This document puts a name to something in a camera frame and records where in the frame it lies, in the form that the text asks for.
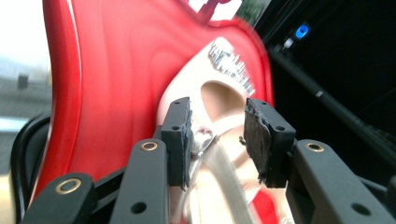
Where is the white slingback buckle shoe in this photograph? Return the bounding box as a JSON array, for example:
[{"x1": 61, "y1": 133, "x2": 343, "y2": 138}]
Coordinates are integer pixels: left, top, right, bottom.
[{"x1": 155, "y1": 36, "x2": 297, "y2": 224}]

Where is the blue indicator light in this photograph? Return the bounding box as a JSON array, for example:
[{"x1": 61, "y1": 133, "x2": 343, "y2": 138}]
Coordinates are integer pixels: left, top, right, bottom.
[{"x1": 293, "y1": 23, "x2": 311, "y2": 40}]

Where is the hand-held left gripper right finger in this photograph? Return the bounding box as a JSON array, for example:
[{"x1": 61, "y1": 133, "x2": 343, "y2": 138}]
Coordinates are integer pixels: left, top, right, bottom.
[{"x1": 238, "y1": 97, "x2": 297, "y2": 189}]

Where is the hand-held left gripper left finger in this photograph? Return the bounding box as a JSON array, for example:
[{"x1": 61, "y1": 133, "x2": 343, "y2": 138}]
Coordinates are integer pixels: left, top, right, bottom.
[{"x1": 161, "y1": 96, "x2": 194, "y2": 191}]

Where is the black metal stand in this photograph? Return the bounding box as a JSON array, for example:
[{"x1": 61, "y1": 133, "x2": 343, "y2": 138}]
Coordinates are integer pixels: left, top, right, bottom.
[{"x1": 266, "y1": 45, "x2": 396, "y2": 171}]

